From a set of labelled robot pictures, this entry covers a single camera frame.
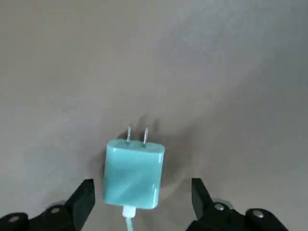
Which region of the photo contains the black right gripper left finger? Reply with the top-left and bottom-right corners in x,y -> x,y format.
0,178 -> 96,231

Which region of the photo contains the pale teal charger adapter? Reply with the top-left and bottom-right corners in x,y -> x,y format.
103,124 -> 166,209

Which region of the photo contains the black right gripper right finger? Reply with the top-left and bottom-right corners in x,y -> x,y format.
190,178 -> 291,231

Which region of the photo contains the white charger cable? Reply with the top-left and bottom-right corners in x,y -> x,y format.
122,205 -> 137,231

